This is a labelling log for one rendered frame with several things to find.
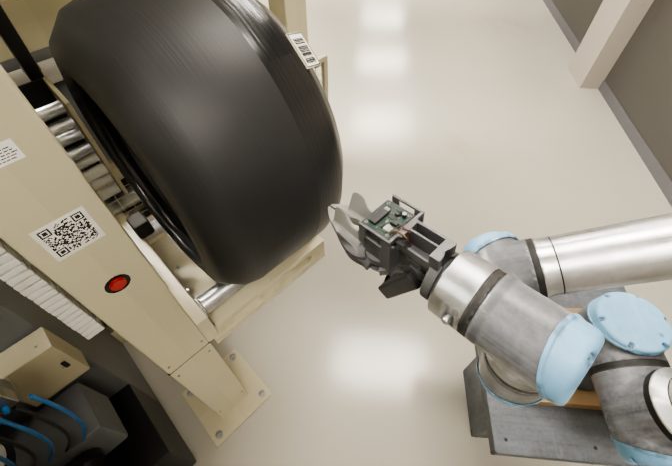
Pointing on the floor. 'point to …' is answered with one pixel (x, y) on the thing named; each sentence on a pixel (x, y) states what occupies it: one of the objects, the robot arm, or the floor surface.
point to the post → (100, 257)
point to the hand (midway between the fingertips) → (336, 214)
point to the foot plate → (218, 430)
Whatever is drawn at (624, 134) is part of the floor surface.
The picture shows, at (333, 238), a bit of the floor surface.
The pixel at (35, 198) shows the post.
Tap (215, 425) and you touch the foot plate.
